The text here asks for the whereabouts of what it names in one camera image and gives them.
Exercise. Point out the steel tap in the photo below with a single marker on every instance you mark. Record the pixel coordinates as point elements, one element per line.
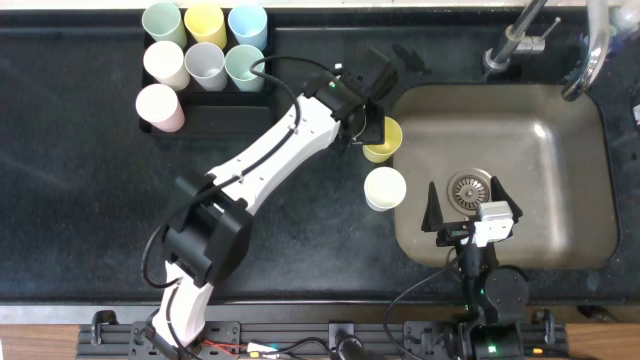
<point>597,50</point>

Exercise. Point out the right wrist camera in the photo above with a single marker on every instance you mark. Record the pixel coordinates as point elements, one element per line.
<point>492,225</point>

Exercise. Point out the green cup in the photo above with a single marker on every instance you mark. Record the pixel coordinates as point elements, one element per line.
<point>162,22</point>
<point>244,67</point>

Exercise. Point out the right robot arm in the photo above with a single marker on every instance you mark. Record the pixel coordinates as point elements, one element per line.
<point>505,290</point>

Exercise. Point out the yellow cup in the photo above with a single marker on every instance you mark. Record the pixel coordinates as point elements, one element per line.
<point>392,137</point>
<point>205,24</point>

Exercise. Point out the pink cup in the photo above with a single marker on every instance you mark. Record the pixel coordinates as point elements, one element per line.
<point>157,106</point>

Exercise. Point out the steel sink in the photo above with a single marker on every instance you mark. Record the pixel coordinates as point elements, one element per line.
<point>540,175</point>

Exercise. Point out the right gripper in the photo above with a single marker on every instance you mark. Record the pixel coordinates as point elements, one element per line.
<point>455,234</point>

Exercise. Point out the white cup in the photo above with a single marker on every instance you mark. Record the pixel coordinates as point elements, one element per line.
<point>165,62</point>
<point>385,188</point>

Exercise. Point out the grey cup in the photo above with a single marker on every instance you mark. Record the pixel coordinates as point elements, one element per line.
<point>205,64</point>

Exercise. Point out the mounting rail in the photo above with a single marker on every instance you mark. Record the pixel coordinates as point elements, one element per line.
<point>300,335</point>

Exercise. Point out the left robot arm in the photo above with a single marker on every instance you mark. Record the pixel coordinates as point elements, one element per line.
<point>280,150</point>

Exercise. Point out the black tray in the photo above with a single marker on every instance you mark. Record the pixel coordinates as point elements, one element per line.
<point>225,117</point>

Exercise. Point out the blue cup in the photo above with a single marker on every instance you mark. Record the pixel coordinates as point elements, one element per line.
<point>248,25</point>

